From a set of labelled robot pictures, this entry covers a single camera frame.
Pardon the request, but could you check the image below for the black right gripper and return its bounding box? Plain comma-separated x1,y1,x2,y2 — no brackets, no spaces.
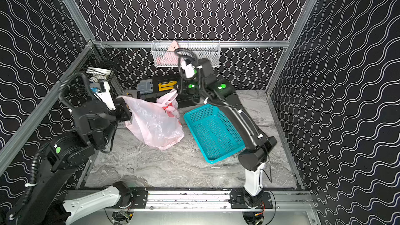
175,76,208,96

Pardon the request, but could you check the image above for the pink plastic bag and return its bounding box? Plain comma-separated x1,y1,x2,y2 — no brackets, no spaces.
121,89,184,151

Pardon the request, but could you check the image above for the teal plastic basket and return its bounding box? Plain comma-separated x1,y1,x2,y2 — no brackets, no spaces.
184,104,245,164

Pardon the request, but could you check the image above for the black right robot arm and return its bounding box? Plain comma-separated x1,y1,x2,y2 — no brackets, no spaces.
174,48,277,206

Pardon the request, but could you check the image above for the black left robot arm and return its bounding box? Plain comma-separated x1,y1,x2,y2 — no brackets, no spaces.
2,71,133,225

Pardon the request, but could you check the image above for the pink triangular card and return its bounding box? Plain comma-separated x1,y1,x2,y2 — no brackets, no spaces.
161,40,180,67

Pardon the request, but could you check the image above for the black toolbox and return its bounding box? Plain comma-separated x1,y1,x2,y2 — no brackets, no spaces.
137,74,199,108

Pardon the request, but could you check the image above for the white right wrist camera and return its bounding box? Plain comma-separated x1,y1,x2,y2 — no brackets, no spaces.
180,58,195,79

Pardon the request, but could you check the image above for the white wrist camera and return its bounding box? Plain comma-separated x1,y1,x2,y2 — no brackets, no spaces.
180,58,195,79
91,81,116,110

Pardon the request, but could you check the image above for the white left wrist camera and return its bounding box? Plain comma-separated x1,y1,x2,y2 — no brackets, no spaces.
91,81,116,110

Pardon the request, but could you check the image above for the white wire wall basket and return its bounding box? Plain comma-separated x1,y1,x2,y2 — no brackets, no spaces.
150,40,221,68

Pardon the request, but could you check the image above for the black wire wall basket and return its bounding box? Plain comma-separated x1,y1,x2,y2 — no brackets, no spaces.
60,42,124,101

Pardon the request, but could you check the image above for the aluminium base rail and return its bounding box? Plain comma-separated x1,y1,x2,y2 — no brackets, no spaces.
122,187,313,212

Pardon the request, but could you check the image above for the aluminium frame post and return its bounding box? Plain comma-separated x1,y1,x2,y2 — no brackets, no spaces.
46,0,96,43

